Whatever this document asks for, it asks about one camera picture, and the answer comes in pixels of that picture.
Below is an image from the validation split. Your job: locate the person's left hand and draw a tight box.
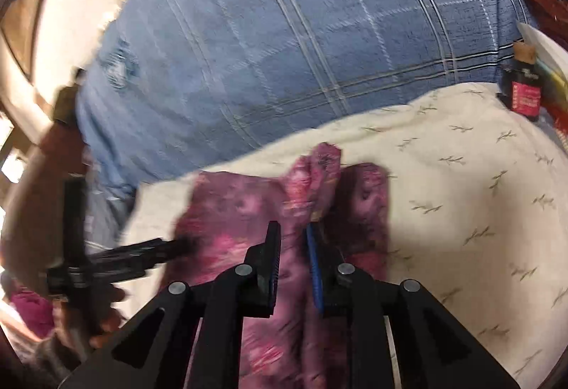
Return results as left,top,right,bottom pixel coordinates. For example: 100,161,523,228
53,285,127,355

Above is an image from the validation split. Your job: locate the dark bottle red label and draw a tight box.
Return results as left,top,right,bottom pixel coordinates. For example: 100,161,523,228
497,42,542,122

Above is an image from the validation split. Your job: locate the blue plaid pillow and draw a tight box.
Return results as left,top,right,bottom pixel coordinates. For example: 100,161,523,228
77,0,533,199

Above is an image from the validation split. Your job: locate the cream leaf-print blanket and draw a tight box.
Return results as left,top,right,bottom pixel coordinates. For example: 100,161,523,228
123,83,567,388

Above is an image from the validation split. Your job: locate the purple floral shirt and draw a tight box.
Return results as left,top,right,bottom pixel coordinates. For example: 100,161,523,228
161,143,389,388

